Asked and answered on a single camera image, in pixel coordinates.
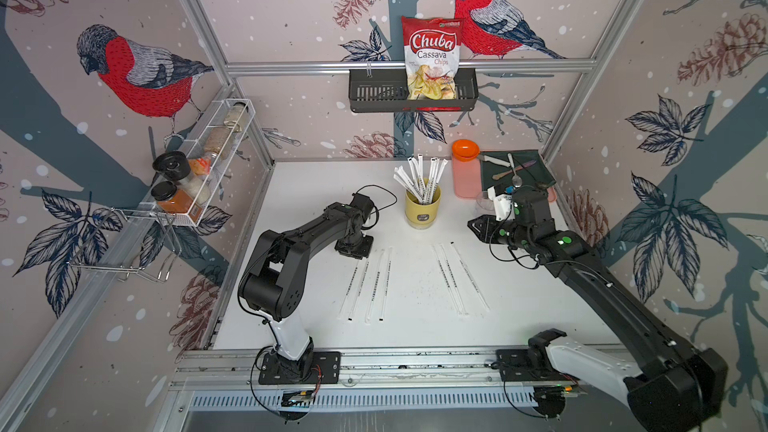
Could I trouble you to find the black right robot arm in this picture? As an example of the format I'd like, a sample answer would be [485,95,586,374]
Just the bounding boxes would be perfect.
[468,186,728,431]

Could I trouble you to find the black wall basket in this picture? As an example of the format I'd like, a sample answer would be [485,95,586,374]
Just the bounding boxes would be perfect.
[348,69,479,113]

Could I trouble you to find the bundle wrapped straws in cup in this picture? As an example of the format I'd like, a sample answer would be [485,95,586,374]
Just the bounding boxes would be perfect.
[393,154,449,205]

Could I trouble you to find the white handle knife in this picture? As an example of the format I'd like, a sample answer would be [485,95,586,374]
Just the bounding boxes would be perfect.
[478,154,511,168]

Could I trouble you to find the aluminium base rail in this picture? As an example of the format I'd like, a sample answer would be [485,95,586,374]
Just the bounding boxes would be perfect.
[169,344,636,418]

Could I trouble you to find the Chuba cassava chips bag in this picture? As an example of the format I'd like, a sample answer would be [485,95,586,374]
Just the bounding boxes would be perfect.
[401,17,463,100]

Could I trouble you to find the white wire spice rack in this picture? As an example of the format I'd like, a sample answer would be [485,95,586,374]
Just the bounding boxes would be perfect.
[124,98,254,229]

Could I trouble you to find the wooden spoon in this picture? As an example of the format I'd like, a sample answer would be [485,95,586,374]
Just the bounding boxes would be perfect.
[492,160,538,181]

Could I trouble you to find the orange bowl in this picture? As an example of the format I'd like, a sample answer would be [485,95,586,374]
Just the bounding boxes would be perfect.
[451,139,480,162]

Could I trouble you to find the orange spice jar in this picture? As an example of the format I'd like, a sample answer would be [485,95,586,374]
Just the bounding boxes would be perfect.
[150,181,202,219]

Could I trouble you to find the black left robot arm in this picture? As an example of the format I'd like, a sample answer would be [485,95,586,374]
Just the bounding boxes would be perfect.
[237,192,379,384]

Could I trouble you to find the straw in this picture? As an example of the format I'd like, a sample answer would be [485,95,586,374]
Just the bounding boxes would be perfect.
[439,243,469,316]
[378,246,394,322]
[337,260,362,319]
[365,249,386,324]
[347,257,371,322]
[431,244,462,316]
[450,242,491,312]

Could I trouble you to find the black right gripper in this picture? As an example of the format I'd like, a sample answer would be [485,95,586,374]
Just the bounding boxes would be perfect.
[465,214,533,252]

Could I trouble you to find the pink tray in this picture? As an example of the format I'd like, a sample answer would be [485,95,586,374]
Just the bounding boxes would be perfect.
[449,158,483,199]

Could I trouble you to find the yellow straw cup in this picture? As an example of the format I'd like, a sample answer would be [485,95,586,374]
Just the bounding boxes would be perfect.
[405,187,441,230]

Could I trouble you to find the black lid spice jar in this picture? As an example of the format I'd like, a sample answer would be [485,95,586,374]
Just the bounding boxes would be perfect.
[152,151,192,182]

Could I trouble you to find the green mat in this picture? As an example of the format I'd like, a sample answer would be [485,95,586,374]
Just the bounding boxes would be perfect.
[480,149,556,190]

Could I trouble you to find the clear plastic cup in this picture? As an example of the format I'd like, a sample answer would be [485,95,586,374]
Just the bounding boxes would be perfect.
[475,191,495,215]

